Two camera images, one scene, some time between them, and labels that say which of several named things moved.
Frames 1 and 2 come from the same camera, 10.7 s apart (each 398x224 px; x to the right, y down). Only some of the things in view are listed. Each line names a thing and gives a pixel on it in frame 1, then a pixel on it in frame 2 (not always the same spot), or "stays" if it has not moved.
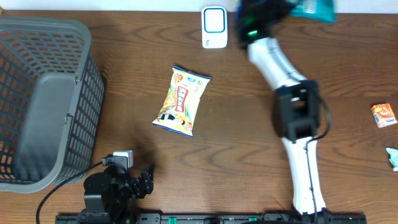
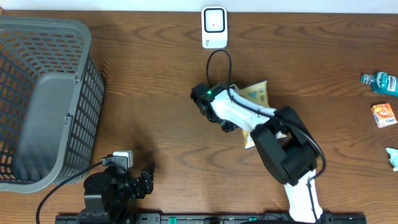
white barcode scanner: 214,27 stays
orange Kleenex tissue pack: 384,115 stays
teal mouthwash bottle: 321,10 → 382,83
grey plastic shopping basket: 51,98 stays
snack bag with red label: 179,108 → 256,94
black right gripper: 280,9 → 228,128
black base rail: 270,218 stays
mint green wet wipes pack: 393,155 stays
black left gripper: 146,180 stays
